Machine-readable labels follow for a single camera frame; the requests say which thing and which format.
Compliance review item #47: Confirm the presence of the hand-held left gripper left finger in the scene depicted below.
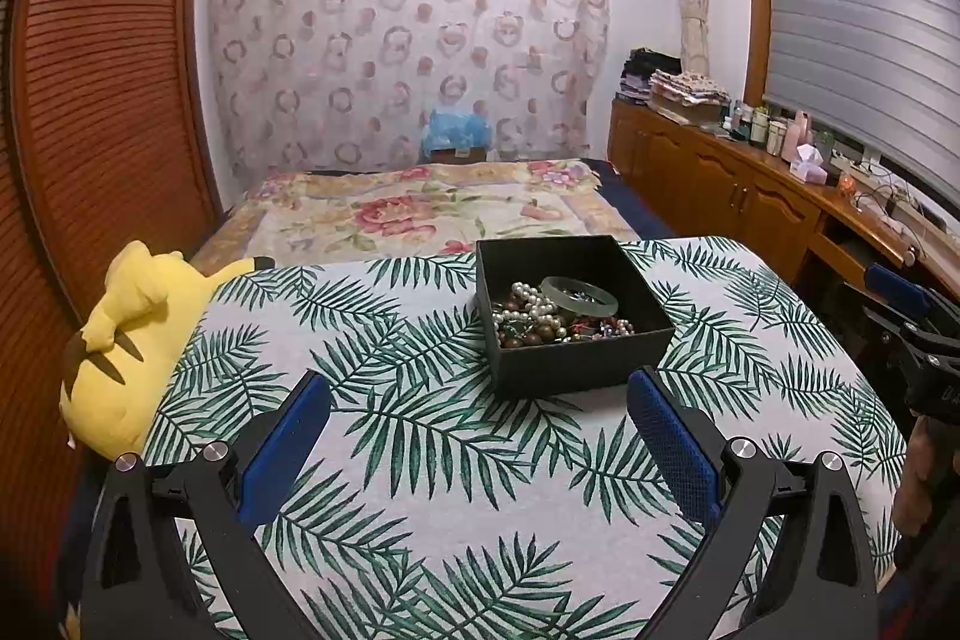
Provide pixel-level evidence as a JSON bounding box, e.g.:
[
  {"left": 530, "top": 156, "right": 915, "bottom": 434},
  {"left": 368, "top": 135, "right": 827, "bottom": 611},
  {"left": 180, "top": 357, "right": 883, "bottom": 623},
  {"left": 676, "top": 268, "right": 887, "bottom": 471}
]
[{"left": 79, "top": 370, "right": 335, "bottom": 640}]

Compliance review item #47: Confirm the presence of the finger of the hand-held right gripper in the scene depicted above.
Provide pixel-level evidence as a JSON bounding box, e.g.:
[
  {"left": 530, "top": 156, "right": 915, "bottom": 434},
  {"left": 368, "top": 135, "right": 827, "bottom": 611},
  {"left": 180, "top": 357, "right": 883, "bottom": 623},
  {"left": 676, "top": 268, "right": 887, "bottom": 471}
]
[
  {"left": 862, "top": 263, "right": 960, "bottom": 341},
  {"left": 857, "top": 302, "right": 925, "bottom": 380}
]

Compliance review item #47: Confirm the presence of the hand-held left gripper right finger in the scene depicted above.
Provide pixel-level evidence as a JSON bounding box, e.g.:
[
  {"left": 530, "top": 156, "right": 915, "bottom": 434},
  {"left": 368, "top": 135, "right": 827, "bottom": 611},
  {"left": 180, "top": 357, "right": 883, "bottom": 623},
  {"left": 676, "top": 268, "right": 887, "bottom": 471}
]
[{"left": 626, "top": 366, "right": 878, "bottom": 640}]

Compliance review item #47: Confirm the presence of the black jewelry box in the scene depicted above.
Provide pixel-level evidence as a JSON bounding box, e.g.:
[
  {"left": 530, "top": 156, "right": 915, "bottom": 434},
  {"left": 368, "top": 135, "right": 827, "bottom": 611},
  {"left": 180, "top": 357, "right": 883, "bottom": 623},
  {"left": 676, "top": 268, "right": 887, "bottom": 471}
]
[{"left": 476, "top": 235, "right": 676, "bottom": 399}]

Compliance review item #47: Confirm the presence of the brown wooden bead bracelet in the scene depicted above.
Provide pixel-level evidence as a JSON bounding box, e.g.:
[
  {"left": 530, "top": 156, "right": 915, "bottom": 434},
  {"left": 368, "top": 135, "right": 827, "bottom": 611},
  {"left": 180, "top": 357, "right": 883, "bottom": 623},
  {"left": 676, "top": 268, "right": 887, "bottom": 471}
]
[{"left": 502, "top": 321, "right": 571, "bottom": 350}]

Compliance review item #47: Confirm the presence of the pale jade bangle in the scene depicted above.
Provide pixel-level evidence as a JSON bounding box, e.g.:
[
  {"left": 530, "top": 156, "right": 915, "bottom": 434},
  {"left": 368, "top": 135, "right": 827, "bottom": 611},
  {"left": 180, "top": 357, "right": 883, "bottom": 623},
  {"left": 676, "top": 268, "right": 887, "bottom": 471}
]
[{"left": 540, "top": 275, "right": 620, "bottom": 319}]

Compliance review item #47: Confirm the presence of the white pearl necklace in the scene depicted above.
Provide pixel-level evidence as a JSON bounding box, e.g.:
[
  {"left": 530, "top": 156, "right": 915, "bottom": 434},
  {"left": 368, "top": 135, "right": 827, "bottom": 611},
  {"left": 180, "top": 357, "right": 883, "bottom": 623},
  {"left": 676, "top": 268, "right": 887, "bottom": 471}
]
[{"left": 491, "top": 281, "right": 560, "bottom": 330}]

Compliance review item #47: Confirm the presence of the person's right hand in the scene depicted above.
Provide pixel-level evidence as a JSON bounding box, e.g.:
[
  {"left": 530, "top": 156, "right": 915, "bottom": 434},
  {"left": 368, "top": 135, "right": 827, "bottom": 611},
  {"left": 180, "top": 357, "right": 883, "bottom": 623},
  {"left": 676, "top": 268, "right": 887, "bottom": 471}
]
[{"left": 892, "top": 417, "right": 960, "bottom": 537}]

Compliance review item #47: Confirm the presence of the pink tissue box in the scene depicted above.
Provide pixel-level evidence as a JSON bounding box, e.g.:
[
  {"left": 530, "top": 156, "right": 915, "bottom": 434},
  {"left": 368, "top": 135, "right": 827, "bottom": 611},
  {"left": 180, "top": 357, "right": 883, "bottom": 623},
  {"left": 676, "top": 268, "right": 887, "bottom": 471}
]
[{"left": 793, "top": 143, "right": 830, "bottom": 184}]

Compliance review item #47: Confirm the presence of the pink bottle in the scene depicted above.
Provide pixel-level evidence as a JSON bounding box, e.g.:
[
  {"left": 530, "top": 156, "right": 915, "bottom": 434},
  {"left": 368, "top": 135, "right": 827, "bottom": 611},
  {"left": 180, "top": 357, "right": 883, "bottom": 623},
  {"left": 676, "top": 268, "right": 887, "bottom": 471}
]
[{"left": 784, "top": 111, "right": 815, "bottom": 161}]

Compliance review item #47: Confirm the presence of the yellow plush toy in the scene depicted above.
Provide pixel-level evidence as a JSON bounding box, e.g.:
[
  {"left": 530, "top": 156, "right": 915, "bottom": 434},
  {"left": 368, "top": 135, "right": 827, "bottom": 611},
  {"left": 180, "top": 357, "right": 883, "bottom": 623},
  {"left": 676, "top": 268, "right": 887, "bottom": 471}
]
[{"left": 60, "top": 240, "right": 275, "bottom": 461}]

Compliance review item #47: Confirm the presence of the long wooden cabinet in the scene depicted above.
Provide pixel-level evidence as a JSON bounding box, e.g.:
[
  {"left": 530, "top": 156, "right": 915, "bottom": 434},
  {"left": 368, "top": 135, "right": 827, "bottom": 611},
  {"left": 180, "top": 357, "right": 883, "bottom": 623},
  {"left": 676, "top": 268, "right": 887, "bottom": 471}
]
[{"left": 606, "top": 98, "right": 960, "bottom": 311}]

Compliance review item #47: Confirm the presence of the group of cosmetic bottles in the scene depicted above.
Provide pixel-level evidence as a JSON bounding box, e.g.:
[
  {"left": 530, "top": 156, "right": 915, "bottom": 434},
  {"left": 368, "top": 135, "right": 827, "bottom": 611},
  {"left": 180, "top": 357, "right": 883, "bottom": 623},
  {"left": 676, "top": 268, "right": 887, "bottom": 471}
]
[{"left": 724, "top": 100, "right": 792, "bottom": 150}]

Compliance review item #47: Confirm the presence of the floral bed blanket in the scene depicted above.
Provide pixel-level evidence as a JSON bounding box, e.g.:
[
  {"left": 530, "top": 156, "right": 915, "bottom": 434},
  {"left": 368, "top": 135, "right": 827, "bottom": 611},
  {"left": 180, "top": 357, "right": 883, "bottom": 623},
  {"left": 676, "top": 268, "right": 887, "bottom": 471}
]
[{"left": 191, "top": 158, "right": 642, "bottom": 270}]

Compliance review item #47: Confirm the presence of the grey window blind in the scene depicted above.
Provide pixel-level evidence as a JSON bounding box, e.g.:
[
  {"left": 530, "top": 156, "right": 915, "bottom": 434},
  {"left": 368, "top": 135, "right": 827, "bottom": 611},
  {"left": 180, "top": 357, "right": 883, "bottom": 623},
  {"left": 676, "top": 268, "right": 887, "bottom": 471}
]
[{"left": 761, "top": 0, "right": 960, "bottom": 206}]

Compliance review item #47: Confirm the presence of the stack of floral folded fabric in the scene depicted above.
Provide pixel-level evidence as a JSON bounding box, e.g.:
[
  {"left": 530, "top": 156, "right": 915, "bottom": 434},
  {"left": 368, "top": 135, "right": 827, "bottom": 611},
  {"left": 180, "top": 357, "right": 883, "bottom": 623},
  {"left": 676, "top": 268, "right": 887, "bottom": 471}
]
[{"left": 646, "top": 68, "right": 732, "bottom": 124}]

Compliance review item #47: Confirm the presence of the stack of dark folded clothes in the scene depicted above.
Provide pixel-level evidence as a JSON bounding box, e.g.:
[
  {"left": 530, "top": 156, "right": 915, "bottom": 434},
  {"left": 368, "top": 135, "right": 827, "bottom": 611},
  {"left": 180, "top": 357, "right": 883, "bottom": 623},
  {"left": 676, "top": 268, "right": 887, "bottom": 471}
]
[{"left": 619, "top": 47, "right": 680, "bottom": 105}]

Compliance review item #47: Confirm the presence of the blue plastic bag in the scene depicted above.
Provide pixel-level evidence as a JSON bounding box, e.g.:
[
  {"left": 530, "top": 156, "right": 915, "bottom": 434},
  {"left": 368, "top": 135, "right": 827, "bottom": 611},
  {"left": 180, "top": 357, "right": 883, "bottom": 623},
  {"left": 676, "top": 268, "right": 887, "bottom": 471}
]
[{"left": 421, "top": 104, "right": 494, "bottom": 154}]

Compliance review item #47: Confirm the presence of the circle patterned sheer curtain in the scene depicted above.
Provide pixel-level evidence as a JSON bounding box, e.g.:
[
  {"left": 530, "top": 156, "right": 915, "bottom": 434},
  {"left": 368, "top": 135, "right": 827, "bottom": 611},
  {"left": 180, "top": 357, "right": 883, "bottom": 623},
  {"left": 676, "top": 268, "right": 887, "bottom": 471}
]
[{"left": 202, "top": 0, "right": 612, "bottom": 184}]

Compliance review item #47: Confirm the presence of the wooden louvred wardrobe door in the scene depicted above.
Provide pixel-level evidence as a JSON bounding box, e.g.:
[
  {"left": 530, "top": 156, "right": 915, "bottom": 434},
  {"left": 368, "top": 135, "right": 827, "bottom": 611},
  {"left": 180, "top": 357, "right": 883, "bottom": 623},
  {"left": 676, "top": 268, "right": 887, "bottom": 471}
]
[{"left": 0, "top": 0, "right": 222, "bottom": 401}]

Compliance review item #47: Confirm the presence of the tangle of cables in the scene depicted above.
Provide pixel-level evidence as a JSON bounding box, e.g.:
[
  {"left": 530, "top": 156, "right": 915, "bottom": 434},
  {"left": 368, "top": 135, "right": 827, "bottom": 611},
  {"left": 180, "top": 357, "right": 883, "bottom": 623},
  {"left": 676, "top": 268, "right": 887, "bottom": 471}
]
[{"left": 825, "top": 152, "right": 935, "bottom": 229}]

